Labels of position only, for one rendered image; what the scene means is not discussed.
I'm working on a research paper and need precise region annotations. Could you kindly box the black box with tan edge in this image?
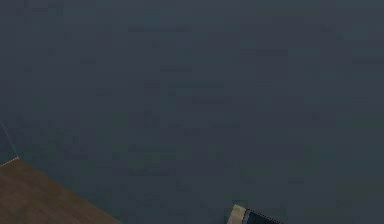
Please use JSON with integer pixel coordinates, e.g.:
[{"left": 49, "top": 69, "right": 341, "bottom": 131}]
[{"left": 227, "top": 204, "right": 285, "bottom": 224}]

